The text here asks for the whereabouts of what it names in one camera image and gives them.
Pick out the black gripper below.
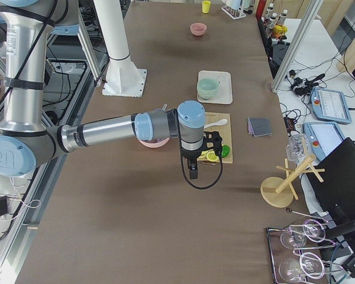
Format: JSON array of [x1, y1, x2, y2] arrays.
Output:
[[180, 131, 222, 179]]

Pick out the white ceramic spoon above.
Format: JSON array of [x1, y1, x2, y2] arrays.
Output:
[[204, 118, 228, 129]]

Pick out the small pink bowl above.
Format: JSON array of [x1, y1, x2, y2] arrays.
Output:
[[190, 22, 207, 36]]

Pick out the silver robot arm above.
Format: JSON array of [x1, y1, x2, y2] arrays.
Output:
[[0, 1, 222, 179]]

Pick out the large pink ice bowl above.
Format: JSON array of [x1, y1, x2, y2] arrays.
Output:
[[139, 138, 170, 149]]

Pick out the green bowl stack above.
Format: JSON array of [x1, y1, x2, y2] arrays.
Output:
[[196, 78, 220, 99]]

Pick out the stacked lemon slices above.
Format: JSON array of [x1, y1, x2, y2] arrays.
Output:
[[198, 150, 220, 163]]

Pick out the green lime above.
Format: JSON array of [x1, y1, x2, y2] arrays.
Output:
[[221, 144, 231, 158]]

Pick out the bamboo cutting board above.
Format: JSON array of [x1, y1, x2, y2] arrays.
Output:
[[205, 112, 233, 164]]

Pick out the grey folded cloth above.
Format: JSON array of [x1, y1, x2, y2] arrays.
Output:
[[247, 118, 272, 137]]

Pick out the cream rabbit tray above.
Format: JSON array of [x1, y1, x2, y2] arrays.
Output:
[[197, 70, 233, 105]]

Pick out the wooden mug tree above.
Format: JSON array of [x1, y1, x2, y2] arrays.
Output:
[[260, 154, 325, 208]]

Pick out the clear glass mug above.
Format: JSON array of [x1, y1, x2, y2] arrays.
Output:
[[286, 134, 312, 164]]

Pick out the upper wine glass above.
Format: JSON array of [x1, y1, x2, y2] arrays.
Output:
[[280, 219, 325, 249]]

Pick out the wine glass rack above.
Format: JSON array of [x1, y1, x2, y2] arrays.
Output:
[[266, 218, 344, 283]]

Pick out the blue teach pendant near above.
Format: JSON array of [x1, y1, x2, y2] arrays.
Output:
[[303, 121, 345, 161]]

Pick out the blue teach pendant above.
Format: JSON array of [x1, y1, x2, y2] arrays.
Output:
[[311, 87, 352, 124], [303, 121, 345, 161]]

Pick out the lower wine glass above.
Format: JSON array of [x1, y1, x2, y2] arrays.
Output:
[[279, 252, 325, 283]]

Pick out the black monitor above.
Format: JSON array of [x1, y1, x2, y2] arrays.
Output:
[[308, 138, 355, 224]]

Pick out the blue teach pendant far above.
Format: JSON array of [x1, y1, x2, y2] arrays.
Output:
[[311, 87, 352, 124]]

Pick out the white cup rack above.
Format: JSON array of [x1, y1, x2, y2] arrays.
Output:
[[221, 0, 246, 20]]

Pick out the yellow plastic cup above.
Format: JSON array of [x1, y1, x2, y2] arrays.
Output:
[[202, 0, 211, 14]]

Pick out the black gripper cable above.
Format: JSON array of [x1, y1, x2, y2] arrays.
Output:
[[177, 130, 224, 189]]

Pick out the white pedestal column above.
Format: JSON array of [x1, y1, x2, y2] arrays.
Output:
[[94, 0, 147, 98]]

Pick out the aluminium frame post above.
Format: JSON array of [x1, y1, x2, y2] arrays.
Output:
[[271, 0, 324, 93]]

